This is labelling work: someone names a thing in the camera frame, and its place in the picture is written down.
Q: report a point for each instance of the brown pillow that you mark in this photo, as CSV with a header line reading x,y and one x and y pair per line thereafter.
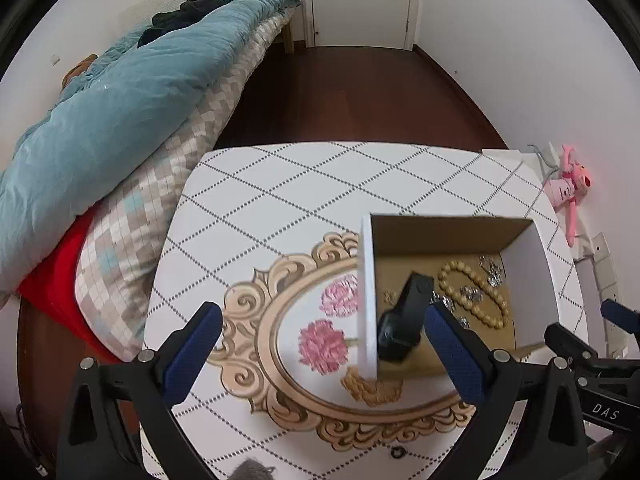
x,y
78,69

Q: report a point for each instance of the red blanket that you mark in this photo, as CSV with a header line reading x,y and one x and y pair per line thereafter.
x,y
50,287

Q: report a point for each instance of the white wall power strip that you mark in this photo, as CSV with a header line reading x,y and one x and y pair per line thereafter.
x,y
598,282

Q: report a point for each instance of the white cardboard box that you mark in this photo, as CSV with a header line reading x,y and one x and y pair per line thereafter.
x,y
492,273

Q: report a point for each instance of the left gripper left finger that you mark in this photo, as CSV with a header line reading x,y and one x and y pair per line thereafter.
x,y
94,442

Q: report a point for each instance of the teal blue duvet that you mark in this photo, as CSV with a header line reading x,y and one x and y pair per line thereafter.
x,y
97,137

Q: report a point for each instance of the patterned white tablecloth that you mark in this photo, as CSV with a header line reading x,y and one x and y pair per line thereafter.
x,y
271,234

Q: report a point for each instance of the white door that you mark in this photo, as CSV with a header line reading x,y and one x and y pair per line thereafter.
x,y
388,24

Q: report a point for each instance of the pink panther plush toy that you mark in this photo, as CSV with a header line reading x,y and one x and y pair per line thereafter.
x,y
568,189

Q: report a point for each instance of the black smart wristband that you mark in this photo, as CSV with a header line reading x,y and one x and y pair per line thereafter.
x,y
399,329

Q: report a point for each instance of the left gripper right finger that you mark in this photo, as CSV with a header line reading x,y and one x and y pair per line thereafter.
x,y
550,442

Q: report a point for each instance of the checkered bed sheet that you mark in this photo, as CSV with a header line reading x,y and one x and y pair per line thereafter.
x,y
117,262

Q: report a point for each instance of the black clothing on bed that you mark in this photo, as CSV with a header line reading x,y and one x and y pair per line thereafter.
x,y
188,13

